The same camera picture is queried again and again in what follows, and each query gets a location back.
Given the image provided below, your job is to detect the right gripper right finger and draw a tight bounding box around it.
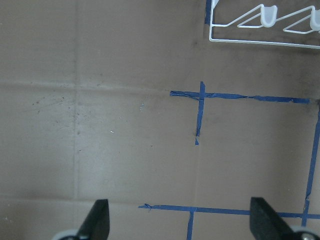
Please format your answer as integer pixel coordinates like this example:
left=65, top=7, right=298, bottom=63
left=250, top=197, right=300, bottom=240

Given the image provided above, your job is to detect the white wire cup rack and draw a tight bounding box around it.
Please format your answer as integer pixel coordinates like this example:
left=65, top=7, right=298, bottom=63
left=205, top=0, right=320, bottom=50

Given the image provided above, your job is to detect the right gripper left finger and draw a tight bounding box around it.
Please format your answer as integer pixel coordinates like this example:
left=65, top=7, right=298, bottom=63
left=75, top=199, right=110, bottom=240

